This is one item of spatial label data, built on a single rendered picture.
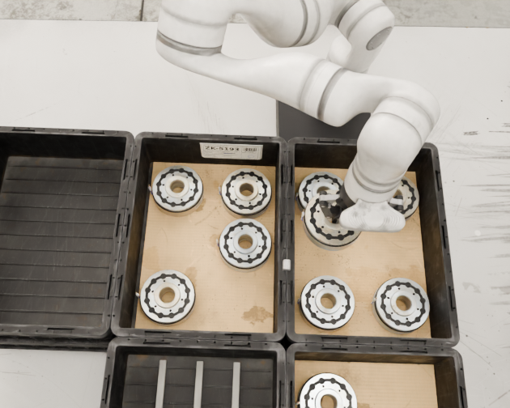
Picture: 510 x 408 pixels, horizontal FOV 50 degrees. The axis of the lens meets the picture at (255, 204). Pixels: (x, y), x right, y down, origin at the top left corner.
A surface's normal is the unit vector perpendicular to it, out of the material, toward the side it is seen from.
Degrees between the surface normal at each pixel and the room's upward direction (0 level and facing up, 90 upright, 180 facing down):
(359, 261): 0
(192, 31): 58
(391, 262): 0
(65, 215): 0
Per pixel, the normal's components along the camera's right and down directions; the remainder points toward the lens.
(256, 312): 0.03, -0.39
